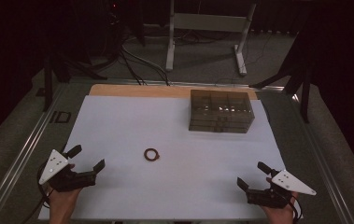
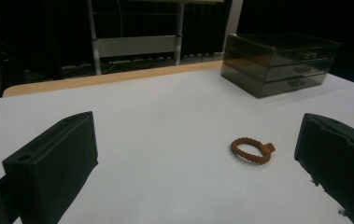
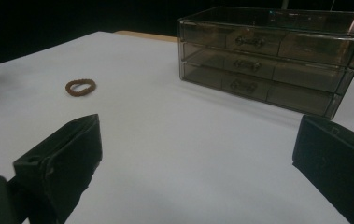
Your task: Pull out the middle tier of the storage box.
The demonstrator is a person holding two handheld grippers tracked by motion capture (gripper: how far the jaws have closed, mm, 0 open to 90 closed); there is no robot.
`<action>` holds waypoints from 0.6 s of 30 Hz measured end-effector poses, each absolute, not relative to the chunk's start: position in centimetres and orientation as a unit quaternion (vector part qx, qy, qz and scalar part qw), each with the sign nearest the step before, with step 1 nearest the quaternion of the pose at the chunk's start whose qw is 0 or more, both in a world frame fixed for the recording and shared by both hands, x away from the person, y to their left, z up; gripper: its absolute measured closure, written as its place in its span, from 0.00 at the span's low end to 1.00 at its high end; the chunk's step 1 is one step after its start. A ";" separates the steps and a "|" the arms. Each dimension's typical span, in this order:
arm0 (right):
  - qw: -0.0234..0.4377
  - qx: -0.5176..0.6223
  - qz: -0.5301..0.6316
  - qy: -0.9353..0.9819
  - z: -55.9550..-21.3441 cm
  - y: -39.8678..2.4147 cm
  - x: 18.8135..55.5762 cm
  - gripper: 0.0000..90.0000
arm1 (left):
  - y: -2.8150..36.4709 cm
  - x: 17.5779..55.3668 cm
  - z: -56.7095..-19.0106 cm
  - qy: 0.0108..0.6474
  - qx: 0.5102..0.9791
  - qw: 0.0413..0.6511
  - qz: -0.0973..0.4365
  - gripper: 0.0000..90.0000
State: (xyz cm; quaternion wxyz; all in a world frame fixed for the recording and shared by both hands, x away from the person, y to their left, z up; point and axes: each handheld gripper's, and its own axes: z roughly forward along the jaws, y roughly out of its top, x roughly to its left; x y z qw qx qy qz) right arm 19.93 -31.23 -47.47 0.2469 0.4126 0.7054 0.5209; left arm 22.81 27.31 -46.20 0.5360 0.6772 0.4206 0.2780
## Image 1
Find right hand-held gripper cable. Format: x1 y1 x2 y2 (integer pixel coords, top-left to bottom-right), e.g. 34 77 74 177
285 190 302 223

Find black metal stand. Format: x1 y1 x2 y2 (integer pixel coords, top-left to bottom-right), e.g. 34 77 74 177
42 55 108 112
248 31 314 124

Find person's right hand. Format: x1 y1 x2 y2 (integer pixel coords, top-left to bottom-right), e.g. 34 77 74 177
260 191 300 224

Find left hand-held gripper cable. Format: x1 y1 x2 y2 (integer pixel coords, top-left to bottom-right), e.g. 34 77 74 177
36 161 52 208

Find person's left hand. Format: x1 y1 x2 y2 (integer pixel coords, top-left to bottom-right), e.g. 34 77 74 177
47 186 84 224

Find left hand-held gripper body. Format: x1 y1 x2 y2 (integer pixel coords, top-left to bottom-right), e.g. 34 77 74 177
38 148 98 193

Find black rectangular bracket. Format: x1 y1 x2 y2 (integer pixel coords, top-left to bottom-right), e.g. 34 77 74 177
49 110 72 124

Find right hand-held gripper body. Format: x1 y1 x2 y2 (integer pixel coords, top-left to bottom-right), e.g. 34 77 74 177
245 169 318 209

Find white metal stand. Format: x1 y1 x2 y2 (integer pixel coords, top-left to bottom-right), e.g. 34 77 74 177
164 0 258 77

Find hand-held gripper cable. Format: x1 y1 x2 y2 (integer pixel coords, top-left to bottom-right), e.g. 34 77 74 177
36 161 52 208
285 190 302 223

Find dark equipment rack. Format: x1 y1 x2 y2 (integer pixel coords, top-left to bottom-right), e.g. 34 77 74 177
101 0 126 60

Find smoky transparent drawer box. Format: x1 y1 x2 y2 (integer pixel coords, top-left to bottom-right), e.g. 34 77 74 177
188 89 256 134

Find aluminium rail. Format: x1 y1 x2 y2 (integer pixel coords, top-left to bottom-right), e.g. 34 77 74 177
290 92 354 224
0 83 68 224

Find white table mat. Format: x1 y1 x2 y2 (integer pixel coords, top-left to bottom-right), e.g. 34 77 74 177
37 94 304 221

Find black floor cable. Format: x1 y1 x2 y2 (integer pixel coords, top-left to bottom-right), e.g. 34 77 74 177
120 46 148 87
121 45 171 87

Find brown beaded bracelet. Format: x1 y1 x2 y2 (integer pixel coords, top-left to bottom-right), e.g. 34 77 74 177
143 147 161 162

